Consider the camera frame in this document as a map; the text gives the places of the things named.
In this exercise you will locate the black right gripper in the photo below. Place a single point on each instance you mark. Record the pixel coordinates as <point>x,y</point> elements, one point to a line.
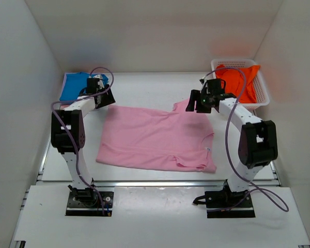
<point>196,95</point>

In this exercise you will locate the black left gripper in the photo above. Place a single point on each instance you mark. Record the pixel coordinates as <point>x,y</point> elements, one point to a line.
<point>109,99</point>

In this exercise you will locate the pink t shirt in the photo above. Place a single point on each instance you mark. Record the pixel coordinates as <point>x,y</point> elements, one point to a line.
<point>142,138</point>

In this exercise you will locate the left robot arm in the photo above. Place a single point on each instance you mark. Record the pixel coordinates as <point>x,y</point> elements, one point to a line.
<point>68,135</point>

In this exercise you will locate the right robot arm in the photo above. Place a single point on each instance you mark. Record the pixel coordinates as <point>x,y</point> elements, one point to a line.
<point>257,144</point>

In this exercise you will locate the folded blue t shirt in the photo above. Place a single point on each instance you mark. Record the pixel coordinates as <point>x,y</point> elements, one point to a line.
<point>72,85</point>

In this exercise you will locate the aluminium table rail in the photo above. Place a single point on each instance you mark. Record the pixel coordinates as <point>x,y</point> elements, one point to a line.
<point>266,183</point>

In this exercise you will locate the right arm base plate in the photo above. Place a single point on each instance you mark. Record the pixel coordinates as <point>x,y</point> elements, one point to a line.
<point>225,204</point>

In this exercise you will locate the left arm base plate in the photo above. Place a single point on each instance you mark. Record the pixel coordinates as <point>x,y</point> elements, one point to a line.
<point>86,202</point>

